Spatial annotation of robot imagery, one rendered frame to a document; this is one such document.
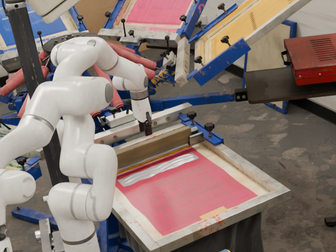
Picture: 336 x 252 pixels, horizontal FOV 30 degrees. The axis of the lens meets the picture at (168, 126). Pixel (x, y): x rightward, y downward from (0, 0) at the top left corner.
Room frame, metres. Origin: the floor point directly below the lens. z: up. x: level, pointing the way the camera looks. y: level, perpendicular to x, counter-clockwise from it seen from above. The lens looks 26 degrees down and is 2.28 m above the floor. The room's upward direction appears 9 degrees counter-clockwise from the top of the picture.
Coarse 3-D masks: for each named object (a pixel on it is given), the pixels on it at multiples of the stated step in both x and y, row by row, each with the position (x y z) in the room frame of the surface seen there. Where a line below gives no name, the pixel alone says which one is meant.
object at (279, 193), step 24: (120, 144) 2.53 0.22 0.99; (216, 144) 2.39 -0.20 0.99; (240, 168) 2.19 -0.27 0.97; (288, 192) 1.95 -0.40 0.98; (120, 216) 1.95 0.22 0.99; (216, 216) 1.85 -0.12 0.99; (240, 216) 1.86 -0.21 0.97; (144, 240) 1.78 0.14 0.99; (168, 240) 1.76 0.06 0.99; (192, 240) 1.78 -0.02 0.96
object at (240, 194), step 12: (168, 156) 2.41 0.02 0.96; (180, 168) 2.29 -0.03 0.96; (204, 168) 2.26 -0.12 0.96; (216, 168) 2.25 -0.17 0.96; (228, 180) 2.14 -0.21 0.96; (240, 192) 2.04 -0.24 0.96; (252, 192) 2.03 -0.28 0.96; (204, 204) 1.99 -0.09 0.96; (216, 204) 1.98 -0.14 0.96; (228, 204) 1.97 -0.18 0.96
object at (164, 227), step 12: (132, 168) 2.35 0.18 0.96; (144, 168) 2.34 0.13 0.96; (144, 180) 2.24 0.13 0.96; (132, 192) 2.16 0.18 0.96; (132, 204) 2.07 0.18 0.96; (144, 204) 2.06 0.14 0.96; (156, 216) 1.97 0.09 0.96; (180, 216) 1.94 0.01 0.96; (192, 216) 1.93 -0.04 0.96; (156, 228) 1.89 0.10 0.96; (168, 228) 1.88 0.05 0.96; (180, 228) 1.87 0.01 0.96
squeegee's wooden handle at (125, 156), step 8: (184, 128) 2.45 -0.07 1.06; (160, 136) 2.41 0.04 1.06; (168, 136) 2.41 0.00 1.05; (176, 136) 2.42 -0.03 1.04; (184, 136) 2.44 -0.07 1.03; (136, 144) 2.37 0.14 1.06; (144, 144) 2.36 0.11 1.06; (152, 144) 2.38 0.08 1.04; (160, 144) 2.39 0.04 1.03; (168, 144) 2.41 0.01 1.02; (176, 144) 2.42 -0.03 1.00; (120, 152) 2.32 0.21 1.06; (128, 152) 2.33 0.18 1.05; (136, 152) 2.34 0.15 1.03; (144, 152) 2.36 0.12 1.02; (152, 152) 2.37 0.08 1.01; (120, 160) 2.31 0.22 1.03; (128, 160) 2.33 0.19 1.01; (136, 160) 2.34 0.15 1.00
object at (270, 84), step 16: (256, 80) 3.11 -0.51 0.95; (272, 80) 3.07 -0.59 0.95; (288, 80) 3.04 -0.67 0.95; (176, 96) 3.12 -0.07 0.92; (192, 96) 3.09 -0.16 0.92; (208, 96) 3.06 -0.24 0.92; (224, 96) 3.05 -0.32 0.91; (240, 96) 3.04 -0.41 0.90; (256, 96) 2.90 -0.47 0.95; (272, 96) 2.87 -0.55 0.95; (288, 96) 2.84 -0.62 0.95; (304, 96) 2.83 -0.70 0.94; (320, 96) 2.82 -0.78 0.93
